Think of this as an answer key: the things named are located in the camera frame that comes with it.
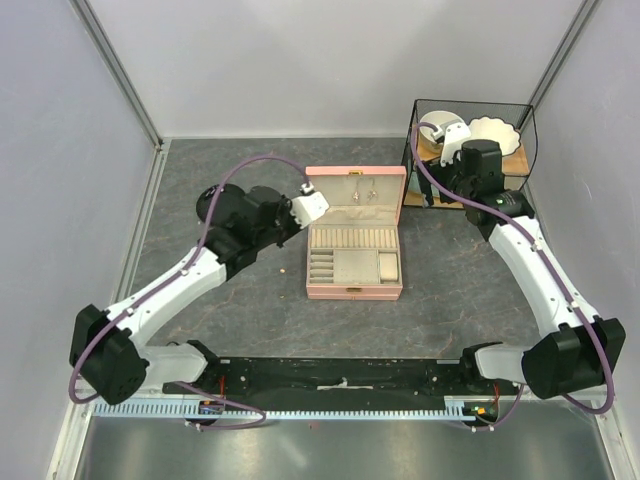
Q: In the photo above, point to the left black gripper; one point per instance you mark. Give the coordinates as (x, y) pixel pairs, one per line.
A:
(286, 208)

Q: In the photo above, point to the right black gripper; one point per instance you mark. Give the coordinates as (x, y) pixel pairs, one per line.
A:
(438, 173)

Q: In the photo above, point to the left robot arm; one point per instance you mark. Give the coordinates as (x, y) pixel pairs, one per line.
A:
(110, 348)

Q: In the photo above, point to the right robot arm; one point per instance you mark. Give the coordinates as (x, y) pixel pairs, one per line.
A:
(578, 349)

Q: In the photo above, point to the pink jewelry box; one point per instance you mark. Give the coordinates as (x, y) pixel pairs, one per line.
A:
(353, 250)

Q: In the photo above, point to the white scalloped bowl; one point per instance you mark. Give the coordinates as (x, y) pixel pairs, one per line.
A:
(497, 130)

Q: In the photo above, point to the white round bowl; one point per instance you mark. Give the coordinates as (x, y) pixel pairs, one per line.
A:
(435, 125)

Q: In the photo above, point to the right hanging earring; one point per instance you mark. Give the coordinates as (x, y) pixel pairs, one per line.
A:
(372, 193)

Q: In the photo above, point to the hanging earring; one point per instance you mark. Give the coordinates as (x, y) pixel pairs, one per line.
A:
(372, 193)
(356, 193)

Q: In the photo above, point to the left hanging earring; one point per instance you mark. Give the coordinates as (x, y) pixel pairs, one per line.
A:
(356, 193)

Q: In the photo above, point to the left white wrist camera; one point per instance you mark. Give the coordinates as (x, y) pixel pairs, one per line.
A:
(306, 209)

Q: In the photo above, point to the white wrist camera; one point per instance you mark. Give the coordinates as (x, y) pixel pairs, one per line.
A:
(448, 140)
(306, 209)

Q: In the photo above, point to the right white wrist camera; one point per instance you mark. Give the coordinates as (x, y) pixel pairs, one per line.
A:
(448, 140)

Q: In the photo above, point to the black wire shelf rack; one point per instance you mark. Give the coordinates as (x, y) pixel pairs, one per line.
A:
(516, 166)

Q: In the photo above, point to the blue slotted cable duct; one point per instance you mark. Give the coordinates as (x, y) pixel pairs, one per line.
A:
(195, 408)

